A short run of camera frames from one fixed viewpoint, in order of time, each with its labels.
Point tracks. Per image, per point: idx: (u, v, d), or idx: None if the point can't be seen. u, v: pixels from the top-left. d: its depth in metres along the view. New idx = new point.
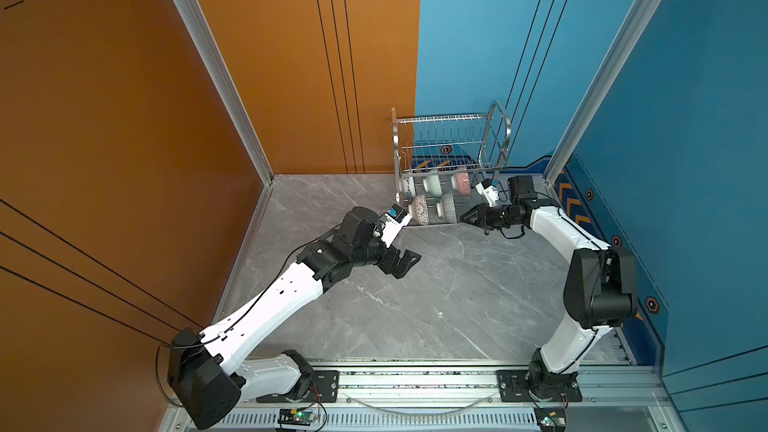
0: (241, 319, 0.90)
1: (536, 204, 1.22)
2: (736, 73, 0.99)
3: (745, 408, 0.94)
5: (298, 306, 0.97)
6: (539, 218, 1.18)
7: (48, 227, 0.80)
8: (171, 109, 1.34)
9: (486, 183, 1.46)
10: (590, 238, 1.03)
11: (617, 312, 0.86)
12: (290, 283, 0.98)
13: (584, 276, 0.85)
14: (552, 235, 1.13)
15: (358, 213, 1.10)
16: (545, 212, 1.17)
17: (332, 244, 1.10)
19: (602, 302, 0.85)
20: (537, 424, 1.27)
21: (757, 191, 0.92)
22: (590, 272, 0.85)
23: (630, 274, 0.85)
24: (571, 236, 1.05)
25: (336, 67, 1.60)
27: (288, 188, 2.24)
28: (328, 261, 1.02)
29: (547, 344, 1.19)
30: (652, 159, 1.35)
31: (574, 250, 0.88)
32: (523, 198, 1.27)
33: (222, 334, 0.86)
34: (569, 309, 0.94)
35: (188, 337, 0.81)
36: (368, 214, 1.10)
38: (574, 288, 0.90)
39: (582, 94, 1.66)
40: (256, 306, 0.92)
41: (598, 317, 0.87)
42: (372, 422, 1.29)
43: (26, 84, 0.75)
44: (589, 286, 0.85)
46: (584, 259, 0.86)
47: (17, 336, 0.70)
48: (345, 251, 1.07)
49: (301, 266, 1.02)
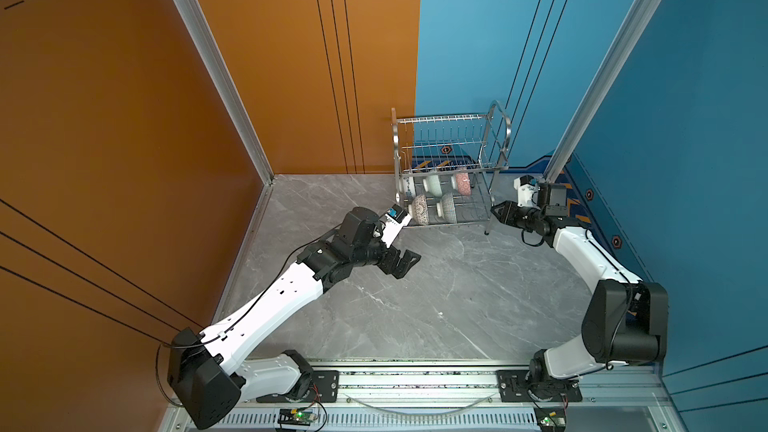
0: (241, 319, 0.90)
1: (561, 223, 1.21)
2: (735, 73, 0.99)
3: (745, 409, 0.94)
5: (298, 306, 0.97)
6: (564, 238, 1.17)
7: (48, 228, 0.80)
8: (171, 109, 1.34)
9: (524, 181, 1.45)
10: (619, 269, 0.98)
11: (640, 354, 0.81)
12: (290, 283, 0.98)
13: (609, 313, 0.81)
14: (577, 258, 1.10)
15: (355, 213, 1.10)
16: (571, 233, 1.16)
17: (332, 245, 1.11)
19: (625, 340, 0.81)
20: (537, 424, 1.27)
21: (757, 191, 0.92)
22: (615, 309, 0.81)
23: (658, 314, 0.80)
24: (598, 264, 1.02)
25: (336, 67, 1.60)
27: (288, 188, 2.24)
28: (328, 261, 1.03)
29: (554, 350, 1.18)
30: (653, 159, 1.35)
31: (601, 282, 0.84)
32: (550, 215, 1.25)
33: (222, 334, 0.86)
34: (587, 341, 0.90)
35: (188, 337, 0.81)
36: (369, 215, 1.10)
38: (595, 322, 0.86)
39: (582, 93, 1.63)
40: (256, 306, 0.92)
41: (618, 356, 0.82)
42: (372, 422, 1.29)
43: (25, 84, 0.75)
44: (612, 325, 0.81)
46: (610, 294, 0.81)
47: (16, 336, 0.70)
48: (346, 252, 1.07)
49: (301, 266, 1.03)
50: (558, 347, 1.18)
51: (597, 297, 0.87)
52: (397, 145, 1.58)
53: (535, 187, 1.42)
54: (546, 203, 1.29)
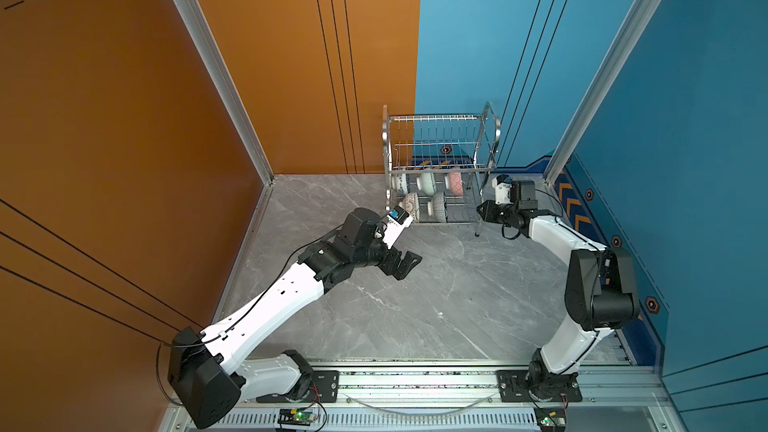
0: (241, 319, 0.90)
1: (534, 215, 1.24)
2: (731, 74, 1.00)
3: (746, 408, 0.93)
5: (300, 306, 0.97)
6: (537, 225, 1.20)
7: (47, 227, 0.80)
8: (171, 110, 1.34)
9: (501, 179, 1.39)
10: (587, 240, 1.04)
11: (619, 314, 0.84)
12: (291, 283, 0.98)
13: (583, 276, 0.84)
14: (550, 241, 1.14)
15: (358, 213, 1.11)
16: (543, 219, 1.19)
17: (334, 246, 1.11)
19: (604, 302, 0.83)
20: (537, 424, 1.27)
21: (757, 190, 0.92)
22: (589, 271, 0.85)
23: (628, 273, 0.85)
24: (568, 239, 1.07)
25: (337, 67, 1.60)
27: (288, 188, 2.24)
28: (329, 261, 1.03)
29: (548, 344, 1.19)
30: (652, 158, 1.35)
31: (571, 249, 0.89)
32: (524, 208, 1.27)
33: (222, 334, 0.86)
34: (570, 311, 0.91)
35: (188, 337, 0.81)
36: (370, 215, 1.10)
38: (574, 288, 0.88)
39: (583, 93, 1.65)
40: (257, 306, 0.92)
41: (599, 319, 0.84)
42: (372, 422, 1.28)
43: (24, 83, 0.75)
44: (589, 285, 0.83)
46: (582, 257, 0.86)
47: (17, 336, 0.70)
48: (347, 253, 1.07)
49: (302, 266, 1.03)
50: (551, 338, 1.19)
51: (571, 266, 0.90)
52: (387, 141, 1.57)
53: (511, 184, 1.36)
54: (518, 198, 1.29)
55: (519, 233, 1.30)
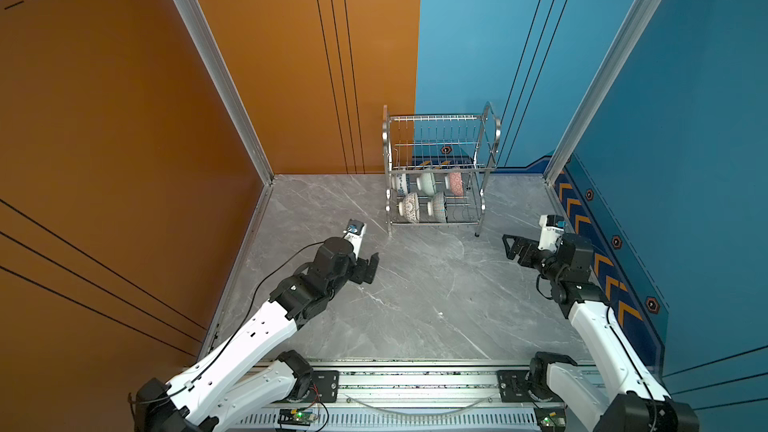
0: (209, 366, 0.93)
1: (578, 296, 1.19)
2: (732, 74, 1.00)
3: (744, 408, 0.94)
5: (272, 344, 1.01)
6: (581, 314, 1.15)
7: (49, 228, 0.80)
8: (172, 110, 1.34)
9: (551, 223, 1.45)
10: (641, 376, 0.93)
11: None
12: (261, 324, 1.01)
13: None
14: (593, 345, 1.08)
15: (329, 247, 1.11)
16: (590, 312, 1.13)
17: (307, 280, 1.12)
19: None
20: (537, 424, 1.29)
21: (756, 191, 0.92)
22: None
23: None
24: (617, 363, 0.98)
25: (337, 68, 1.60)
27: (288, 188, 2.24)
28: (303, 300, 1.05)
29: (562, 377, 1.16)
30: (652, 159, 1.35)
31: (617, 395, 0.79)
32: (566, 281, 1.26)
33: (190, 384, 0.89)
34: None
35: (154, 389, 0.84)
36: (341, 251, 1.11)
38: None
39: (582, 93, 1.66)
40: (226, 351, 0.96)
41: None
42: (372, 422, 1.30)
43: (25, 83, 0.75)
44: None
46: (629, 408, 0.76)
47: (18, 338, 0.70)
48: (320, 289, 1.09)
49: (274, 305, 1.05)
50: (566, 380, 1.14)
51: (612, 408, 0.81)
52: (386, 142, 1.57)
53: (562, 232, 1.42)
54: (566, 265, 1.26)
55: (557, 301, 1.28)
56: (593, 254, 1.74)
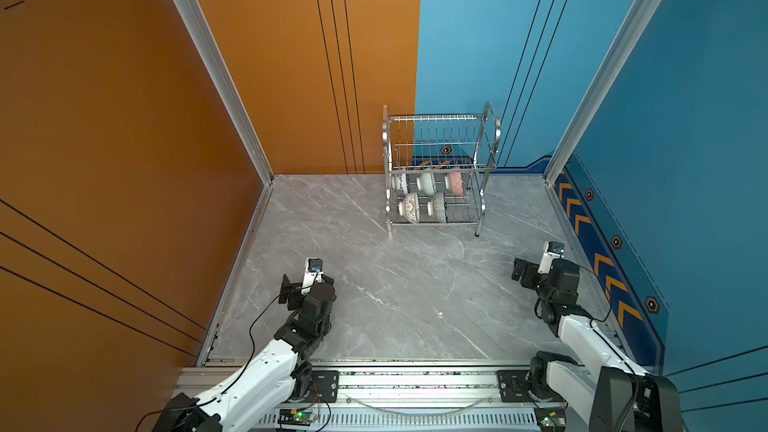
0: (231, 385, 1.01)
1: (564, 312, 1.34)
2: (732, 73, 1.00)
3: (743, 408, 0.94)
5: (280, 375, 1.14)
6: (568, 326, 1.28)
7: (49, 227, 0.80)
8: (171, 109, 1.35)
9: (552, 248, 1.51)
10: (622, 357, 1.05)
11: None
12: (272, 354, 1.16)
13: (613, 404, 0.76)
14: (582, 347, 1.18)
15: (314, 295, 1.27)
16: (575, 321, 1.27)
17: (298, 325, 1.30)
19: None
20: (537, 424, 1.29)
21: (756, 191, 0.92)
22: (622, 401, 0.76)
23: (671, 414, 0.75)
24: (601, 352, 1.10)
25: (337, 68, 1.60)
27: (288, 188, 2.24)
28: (299, 340, 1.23)
29: (560, 372, 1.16)
30: (652, 159, 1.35)
31: (603, 367, 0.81)
32: (555, 302, 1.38)
33: (218, 396, 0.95)
34: None
35: (184, 400, 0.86)
36: (326, 298, 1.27)
38: (602, 416, 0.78)
39: (583, 93, 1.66)
40: (244, 373, 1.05)
41: None
42: (372, 422, 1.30)
43: (25, 82, 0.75)
44: (620, 416, 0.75)
46: (612, 379, 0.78)
47: (18, 337, 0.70)
48: (312, 330, 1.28)
49: (280, 341, 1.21)
50: (564, 375, 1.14)
51: (599, 388, 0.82)
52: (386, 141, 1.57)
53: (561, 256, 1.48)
54: (556, 287, 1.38)
55: (545, 319, 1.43)
56: (593, 254, 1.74)
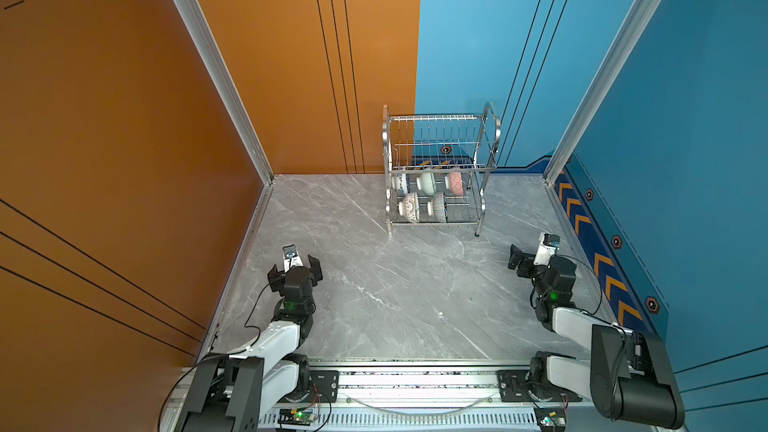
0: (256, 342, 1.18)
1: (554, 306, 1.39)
2: (732, 73, 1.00)
3: (743, 408, 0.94)
5: (290, 339, 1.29)
6: (561, 315, 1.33)
7: (48, 228, 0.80)
8: (172, 109, 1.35)
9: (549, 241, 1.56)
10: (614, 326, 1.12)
11: (651, 407, 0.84)
12: (277, 325, 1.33)
13: (608, 356, 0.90)
14: (576, 328, 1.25)
15: (292, 281, 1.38)
16: (566, 310, 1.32)
17: (289, 310, 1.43)
19: (634, 391, 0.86)
20: (536, 424, 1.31)
21: (756, 191, 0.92)
22: (614, 352, 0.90)
23: (660, 363, 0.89)
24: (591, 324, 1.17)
25: (337, 67, 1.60)
27: (288, 188, 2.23)
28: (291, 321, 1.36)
29: (557, 358, 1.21)
30: (652, 159, 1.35)
31: (593, 325, 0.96)
32: (548, 301, 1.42)
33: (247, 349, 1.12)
34: (598, 401, 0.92)
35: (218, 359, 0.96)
36: (303, 279, 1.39)
38: (601, 371, 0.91)
39: (582, 93, 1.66)
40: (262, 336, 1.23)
41: (628, 411, 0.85)
42: (372, 422, 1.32)
43: (24, 83, 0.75)
44: (615, 365, 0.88)
46: (604, 333, 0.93)
47: (17, 338, 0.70)
48: (303, 311, 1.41)
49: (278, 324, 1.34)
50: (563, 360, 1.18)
51: (595, 347, 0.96)
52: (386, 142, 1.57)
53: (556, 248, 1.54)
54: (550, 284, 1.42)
55: (540, 317, 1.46)
56: (593, 254, 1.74)
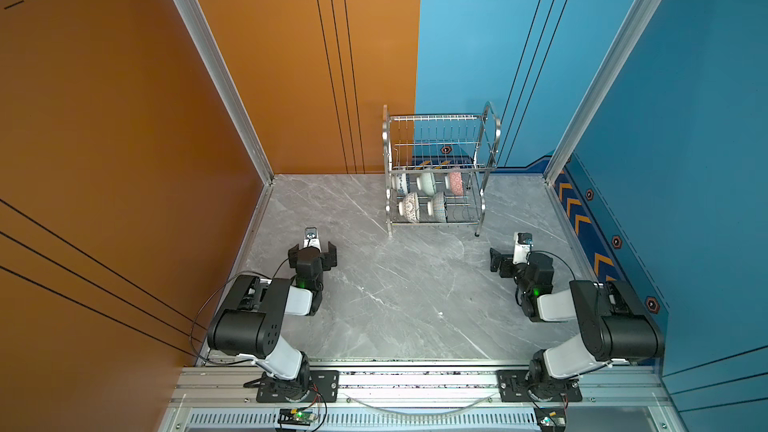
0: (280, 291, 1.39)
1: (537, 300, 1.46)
2: (733, 72, 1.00)
3: (742, 408, 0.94)
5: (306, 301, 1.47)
6: (543, 307, 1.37)
7: (49, 229, 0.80)
8: (172, 109, 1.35)
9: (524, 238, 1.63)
10: None
11: (636, 333, 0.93)
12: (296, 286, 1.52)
13: (588, 299, 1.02)
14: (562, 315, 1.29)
15: (304, 258, 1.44)
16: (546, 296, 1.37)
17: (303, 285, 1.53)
19: (618, 322, 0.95)
20: (537, 425, 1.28)
21: (756, 190, 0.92)
22: (592, 295, 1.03)
23: (631, 300, 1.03)
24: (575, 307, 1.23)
25: (337, 67, 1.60)
27: (288, 188, 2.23)
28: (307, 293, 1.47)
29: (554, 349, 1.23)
30: (652, 158, 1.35)
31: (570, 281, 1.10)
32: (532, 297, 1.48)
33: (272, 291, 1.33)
34: (591, 348, 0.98)
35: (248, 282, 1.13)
36: (314, 256, 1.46)
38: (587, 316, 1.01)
39: (583, 93, 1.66)
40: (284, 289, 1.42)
41: (618, 339, 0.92)
42: (372, 422, 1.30)
43: (23, 83, 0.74)
44: (595, 304, 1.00)
46: (581, 284, 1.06)
47: (16, 339, 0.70)
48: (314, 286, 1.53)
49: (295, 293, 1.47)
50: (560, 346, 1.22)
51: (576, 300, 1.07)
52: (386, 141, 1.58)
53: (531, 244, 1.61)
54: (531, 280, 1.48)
55: (526, 311, 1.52)
56: (593, 254, 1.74)
